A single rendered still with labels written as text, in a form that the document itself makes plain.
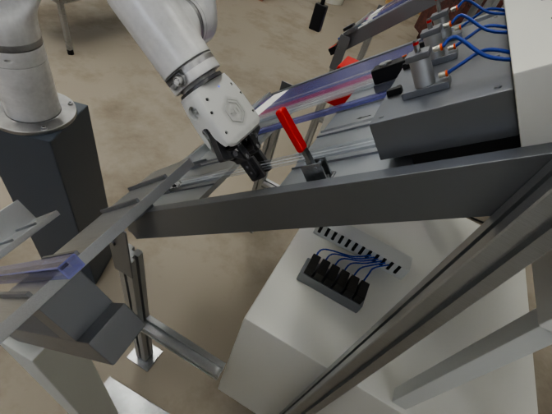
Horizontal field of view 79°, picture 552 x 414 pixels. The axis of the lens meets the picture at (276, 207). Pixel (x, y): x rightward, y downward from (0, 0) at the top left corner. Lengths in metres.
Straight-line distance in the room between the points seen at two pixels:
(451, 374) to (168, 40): 0.66
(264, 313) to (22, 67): 0.75
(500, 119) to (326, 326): 0.56
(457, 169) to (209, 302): 1.22
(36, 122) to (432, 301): 0.94
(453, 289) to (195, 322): 1.13
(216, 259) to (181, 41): 1.15
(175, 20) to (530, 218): 0.48
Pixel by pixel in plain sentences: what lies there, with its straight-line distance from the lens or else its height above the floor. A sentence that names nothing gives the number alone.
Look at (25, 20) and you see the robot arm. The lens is 0.93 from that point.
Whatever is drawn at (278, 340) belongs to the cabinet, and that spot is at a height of 0.61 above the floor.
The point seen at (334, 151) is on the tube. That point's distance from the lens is 0.49.
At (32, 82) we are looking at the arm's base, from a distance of 0.98.
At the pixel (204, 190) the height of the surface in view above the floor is 0.84.
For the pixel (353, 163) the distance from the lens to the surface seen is 0.47.
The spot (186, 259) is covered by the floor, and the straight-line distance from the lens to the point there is 1.55.
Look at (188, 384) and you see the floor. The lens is 1.35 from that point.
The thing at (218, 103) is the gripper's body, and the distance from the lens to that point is 0.53.
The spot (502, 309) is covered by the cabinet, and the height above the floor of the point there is 0.62.
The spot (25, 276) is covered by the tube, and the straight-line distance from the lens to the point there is 0.33.
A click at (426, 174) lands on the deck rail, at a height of 1.12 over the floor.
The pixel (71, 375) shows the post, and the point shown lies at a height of 0.69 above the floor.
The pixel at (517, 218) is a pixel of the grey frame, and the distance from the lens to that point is 0.35.
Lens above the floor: 1.30
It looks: 46 degrees down
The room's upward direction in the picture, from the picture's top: 19 degrees clockwise
